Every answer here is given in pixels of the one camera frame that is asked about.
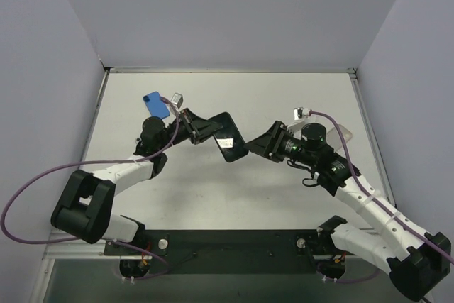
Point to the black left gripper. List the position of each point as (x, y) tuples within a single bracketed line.
[(191, 125)]

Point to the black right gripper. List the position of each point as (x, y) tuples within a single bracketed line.
[(274, 140)]

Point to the black phone with blue back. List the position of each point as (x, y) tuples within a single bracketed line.
[(155, 105)]

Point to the clear phone case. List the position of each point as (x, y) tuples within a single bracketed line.
[(334, 140)]

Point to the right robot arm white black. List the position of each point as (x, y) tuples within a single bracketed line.
[(415, 259)]

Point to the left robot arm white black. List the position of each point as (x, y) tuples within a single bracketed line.
[(84, 209)]

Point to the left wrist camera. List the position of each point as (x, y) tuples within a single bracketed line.
[(177, 99)]

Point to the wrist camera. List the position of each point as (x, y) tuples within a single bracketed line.
[(177, 99), (301, 116)]

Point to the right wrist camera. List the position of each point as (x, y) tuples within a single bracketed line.
[(301, 116)]

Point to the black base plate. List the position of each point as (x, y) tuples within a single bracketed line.
[(232, 264)]

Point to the aluminium front rail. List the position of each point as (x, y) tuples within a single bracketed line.
[(71, 246)]

